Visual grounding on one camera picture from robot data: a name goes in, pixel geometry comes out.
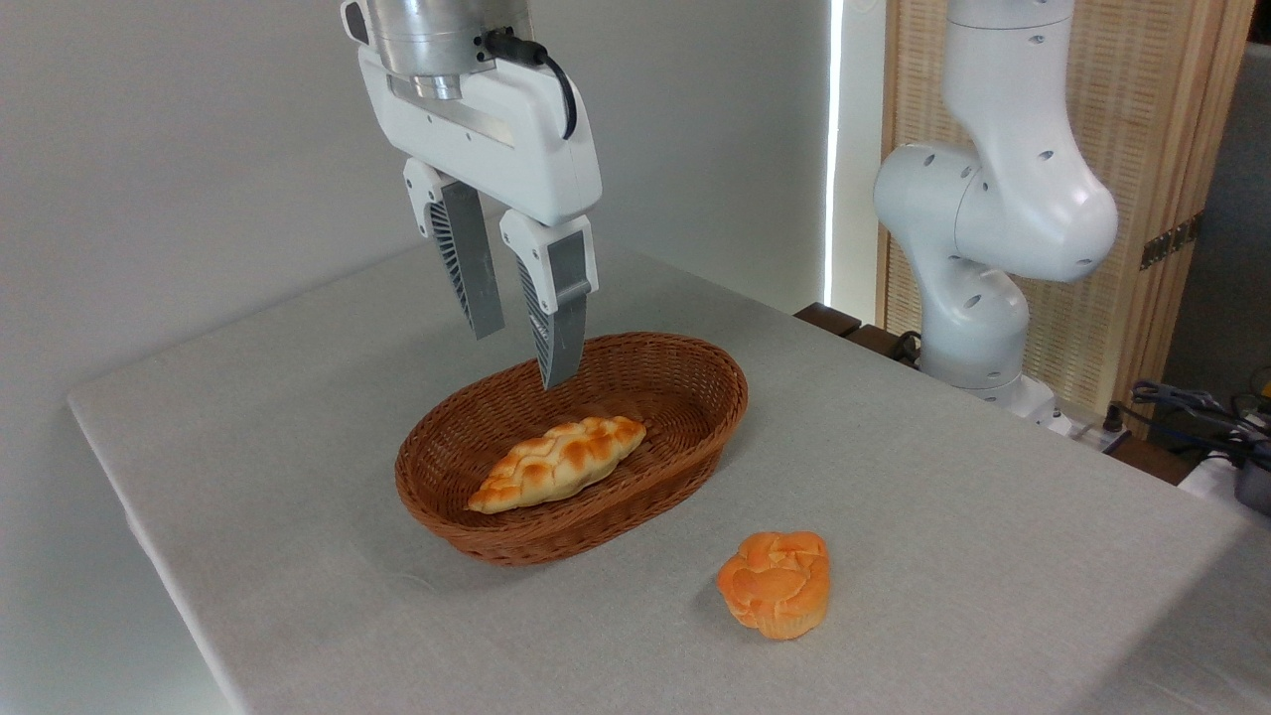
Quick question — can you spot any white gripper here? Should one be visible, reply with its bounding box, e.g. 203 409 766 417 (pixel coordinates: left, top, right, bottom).
355 44 604 390

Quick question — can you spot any round orange bread bun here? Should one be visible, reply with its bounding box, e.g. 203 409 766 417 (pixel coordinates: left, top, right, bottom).
717 531 831 641

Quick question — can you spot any long braided bread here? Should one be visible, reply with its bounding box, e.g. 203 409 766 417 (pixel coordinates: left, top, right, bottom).
467 415 647 514

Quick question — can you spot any brown oval wicker basket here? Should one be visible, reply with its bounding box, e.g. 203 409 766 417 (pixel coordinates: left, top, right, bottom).
394 332 750 567

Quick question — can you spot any dark wooden furniture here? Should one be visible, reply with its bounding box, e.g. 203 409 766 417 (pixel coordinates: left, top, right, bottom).
794 302 922 368

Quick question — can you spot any grey tablecloth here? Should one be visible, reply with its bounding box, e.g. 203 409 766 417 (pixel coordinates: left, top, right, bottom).
68 233 1271 715

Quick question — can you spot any white power strip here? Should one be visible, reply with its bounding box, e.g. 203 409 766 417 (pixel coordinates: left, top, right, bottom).
1043 409 1135 456

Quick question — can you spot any black screen hinge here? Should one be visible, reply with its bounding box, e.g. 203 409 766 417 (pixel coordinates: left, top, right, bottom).
1140 213 1205 271

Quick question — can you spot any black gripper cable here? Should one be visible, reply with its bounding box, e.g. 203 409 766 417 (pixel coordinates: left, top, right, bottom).
483 30 579 141

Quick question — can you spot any blue and black cable bundle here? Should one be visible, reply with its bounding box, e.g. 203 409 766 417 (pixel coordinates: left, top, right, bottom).
1130 379 1271 470

